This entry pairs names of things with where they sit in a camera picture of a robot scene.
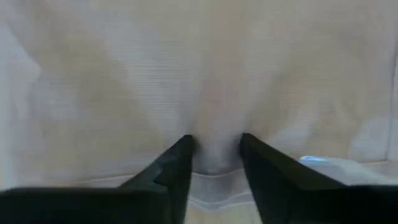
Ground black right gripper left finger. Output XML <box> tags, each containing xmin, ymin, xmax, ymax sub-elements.
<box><xmin>0</xmin><ymin>134</ymin><xmax>196</xmax><ymax>224</ymax></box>

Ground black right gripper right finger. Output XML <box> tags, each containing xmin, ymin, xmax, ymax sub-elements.
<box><xmin>239</xmin><ymin>133</ymin><xmax>398</xmax><ymax>224</ymax></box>

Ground pale pink towel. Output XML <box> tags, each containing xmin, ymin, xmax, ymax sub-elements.
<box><xmin>0</xmin><ymin>0</ymin><xmax>398</xmax><ymax>214</ymax></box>

